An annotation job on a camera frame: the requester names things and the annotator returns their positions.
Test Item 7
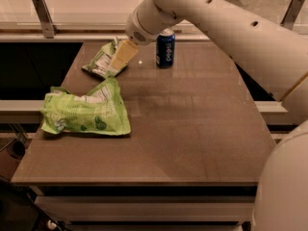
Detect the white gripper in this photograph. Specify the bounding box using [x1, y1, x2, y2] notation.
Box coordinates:
[111, 10, 154, 70]

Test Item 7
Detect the small green jalapeno chip bag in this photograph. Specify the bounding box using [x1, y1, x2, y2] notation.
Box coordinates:
[82, 38, 128, 79]

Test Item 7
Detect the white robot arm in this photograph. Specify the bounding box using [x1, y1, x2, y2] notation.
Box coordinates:
[125, 0, 308, 231]

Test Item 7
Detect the large green chip bag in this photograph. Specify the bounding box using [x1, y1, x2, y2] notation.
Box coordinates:
[40, 77, 131, 136]

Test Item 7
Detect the blue Pepsi soda can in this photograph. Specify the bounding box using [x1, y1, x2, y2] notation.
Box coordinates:
[156, 28, 175, 68]

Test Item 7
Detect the left metal railing bracket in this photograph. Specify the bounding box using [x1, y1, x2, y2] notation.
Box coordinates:
[32, 0, 57, 39]

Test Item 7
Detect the metal railing bracket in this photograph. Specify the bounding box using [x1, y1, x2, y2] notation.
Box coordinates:
[32, 0, 57, 39]
[280, 0, 305, 30]

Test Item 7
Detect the right metal railing bracket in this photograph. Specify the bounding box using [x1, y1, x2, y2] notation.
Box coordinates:
[280, 0, 305, 30]

